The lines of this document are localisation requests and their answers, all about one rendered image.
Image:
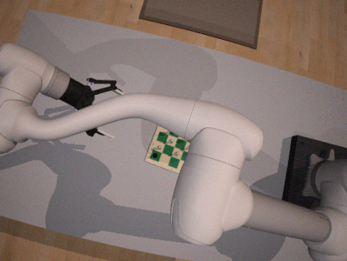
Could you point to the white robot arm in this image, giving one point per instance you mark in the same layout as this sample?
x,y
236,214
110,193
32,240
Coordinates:
x,y
209,197

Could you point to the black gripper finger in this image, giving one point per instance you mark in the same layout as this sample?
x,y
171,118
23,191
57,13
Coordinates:
x,y
113,87
95,130

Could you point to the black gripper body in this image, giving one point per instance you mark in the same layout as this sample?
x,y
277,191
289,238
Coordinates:
x,y
73,93

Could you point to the green and cream chessboard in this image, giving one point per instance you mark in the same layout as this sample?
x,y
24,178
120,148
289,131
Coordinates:
x,y
165,157

